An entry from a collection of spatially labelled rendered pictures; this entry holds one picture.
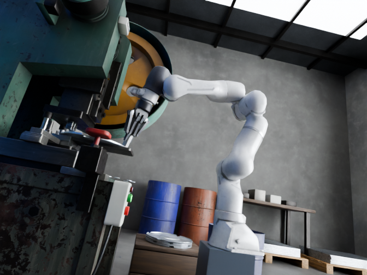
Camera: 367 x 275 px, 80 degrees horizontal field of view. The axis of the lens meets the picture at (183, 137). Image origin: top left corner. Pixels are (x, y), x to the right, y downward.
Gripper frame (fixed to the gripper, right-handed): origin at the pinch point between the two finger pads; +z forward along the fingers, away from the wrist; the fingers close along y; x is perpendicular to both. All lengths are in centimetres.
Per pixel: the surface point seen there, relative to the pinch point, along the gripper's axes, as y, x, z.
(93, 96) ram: -17.3, 13.2, -12.2
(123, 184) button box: -15.6, -29.0, 11.4
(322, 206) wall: 490, -35, -32
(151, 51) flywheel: 21, 48, -62
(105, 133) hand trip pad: -26.8, -24.7, -0.9
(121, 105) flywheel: 17, 44, -18
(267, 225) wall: 410, 29, 48
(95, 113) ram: -14.2, 10.6, -5.8
